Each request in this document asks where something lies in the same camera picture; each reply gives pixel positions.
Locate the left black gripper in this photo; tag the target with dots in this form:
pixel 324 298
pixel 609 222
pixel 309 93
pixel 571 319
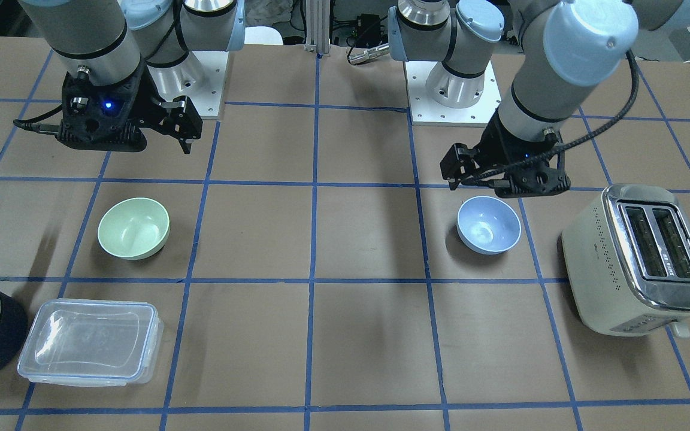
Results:
pixel 492 145

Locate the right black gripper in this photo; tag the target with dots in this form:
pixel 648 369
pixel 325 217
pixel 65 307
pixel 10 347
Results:
pixel 148 106

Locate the blue bowl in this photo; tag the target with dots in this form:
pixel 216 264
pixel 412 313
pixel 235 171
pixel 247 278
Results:
pixel 487 225

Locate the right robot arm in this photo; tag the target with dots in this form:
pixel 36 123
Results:
pixel 131 65

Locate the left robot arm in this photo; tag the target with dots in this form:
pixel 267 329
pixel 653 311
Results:
pixel 570 47

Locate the green bowl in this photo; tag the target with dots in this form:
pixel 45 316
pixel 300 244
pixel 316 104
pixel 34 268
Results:
pixel 134 229

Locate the white chair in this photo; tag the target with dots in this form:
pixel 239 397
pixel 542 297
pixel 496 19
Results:
pixel 263 35

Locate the cream and chrome toaster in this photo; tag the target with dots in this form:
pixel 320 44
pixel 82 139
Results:
pixel 627 256

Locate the clear plastic food container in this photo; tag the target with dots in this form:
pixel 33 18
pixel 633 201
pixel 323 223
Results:
pixel 92 343

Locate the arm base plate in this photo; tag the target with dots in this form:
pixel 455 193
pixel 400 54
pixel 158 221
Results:
pixel 439 98
pixel 208 94

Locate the aluminium frame post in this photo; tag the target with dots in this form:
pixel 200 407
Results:
pixel 317 16

